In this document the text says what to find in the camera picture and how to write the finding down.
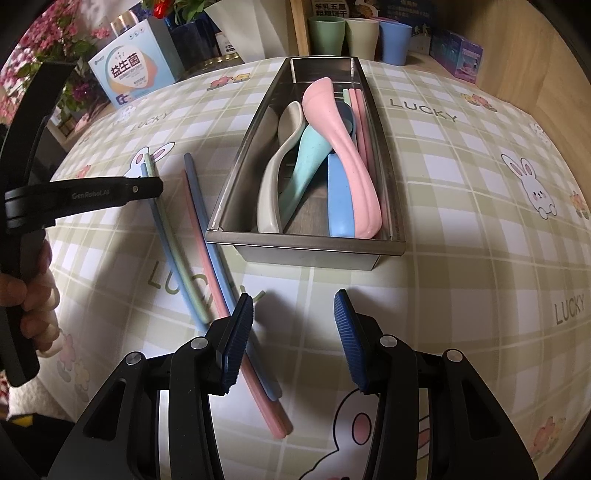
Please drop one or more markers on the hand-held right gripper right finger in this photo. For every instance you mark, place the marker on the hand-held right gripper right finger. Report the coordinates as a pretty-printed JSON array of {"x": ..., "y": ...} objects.
[{"x": 348, "y": 341}]

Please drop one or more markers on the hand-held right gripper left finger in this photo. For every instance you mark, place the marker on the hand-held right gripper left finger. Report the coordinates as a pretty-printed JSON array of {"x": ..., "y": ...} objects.
[{"x": 238, "y": 341}]

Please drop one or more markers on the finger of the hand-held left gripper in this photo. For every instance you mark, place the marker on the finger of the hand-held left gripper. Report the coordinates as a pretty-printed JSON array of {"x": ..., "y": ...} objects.
[{"x": 101, "y": 196}]

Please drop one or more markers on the light blue chopstick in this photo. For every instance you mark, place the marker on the light blue chopstick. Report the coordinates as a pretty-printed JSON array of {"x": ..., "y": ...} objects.
[{"x": 169, "y": 251}]

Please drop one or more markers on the stainless steel utensil tray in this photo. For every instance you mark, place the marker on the stainless steel utensil tray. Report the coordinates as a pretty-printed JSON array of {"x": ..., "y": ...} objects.
[{"x": 323, "y": 257}]

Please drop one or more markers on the blue spoon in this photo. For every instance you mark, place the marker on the blue spoon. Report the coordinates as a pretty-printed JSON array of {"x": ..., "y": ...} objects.
[{"x": 339, "y": 198}]

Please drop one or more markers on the cream spoon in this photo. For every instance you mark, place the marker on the cream spoon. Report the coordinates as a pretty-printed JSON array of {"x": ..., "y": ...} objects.
[{"x": 270, "y": 194}]

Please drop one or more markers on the pink spoon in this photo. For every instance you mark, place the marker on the pink spoon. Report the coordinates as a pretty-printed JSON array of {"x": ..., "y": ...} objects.
[{"x": 351, "y": 175}]

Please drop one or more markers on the green spoon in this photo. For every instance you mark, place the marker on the green spoon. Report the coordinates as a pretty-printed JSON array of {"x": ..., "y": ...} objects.
[{"x": 309, "y": 157}]

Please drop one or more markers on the person's left hand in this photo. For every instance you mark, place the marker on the person's left hand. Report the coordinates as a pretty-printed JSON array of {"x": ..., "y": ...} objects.
[{"x": 39, "y": 295}]

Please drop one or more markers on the purple flower bunch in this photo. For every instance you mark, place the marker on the purple flower bunch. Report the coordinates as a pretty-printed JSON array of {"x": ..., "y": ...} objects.
[{"x": 83, "y": 90}]

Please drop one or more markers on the light blue printed box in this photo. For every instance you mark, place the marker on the light blue printed box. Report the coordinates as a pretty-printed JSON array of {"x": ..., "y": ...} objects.
[{"x": 134, "y": 69}]

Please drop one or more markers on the pink flower plant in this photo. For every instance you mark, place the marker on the pink flower plant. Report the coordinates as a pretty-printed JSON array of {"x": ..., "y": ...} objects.
[{"x": 41, "y": 37}]

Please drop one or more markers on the gold tin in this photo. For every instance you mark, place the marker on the gold tin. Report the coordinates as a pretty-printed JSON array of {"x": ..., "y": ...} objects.
[{"x": 212, "y": 64}]

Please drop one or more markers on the checkered printed tablecloth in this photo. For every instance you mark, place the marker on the checkered printed tablecloth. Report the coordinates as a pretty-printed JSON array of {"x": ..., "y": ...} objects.
[{"x": 461, "y": 207}]

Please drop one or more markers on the dark blue flower pot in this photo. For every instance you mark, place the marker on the dark blue flower pot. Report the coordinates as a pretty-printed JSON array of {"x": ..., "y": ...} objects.
[{"x": 191, "y": 44}]

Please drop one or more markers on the red roses in white pot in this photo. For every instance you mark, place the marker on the red roses in white pot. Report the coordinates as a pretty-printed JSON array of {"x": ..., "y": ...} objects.
[{"x": 221, "y": 11}]

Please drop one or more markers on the green cup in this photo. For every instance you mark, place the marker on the green cup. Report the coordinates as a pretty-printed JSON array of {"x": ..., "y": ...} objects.
[{"x": 327, "y": 34}]

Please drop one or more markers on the blue cup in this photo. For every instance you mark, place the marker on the blue cup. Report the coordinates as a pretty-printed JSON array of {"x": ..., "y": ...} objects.
[{"x": 395, "y": 44}]

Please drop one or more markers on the beige cup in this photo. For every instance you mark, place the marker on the beige cup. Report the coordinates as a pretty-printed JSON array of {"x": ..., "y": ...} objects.
[{"x": 362, "y": 39}]

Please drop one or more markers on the purple box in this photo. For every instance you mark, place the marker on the purple box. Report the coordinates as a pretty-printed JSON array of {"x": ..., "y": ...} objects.
[{"x": 457, "y": 57}]

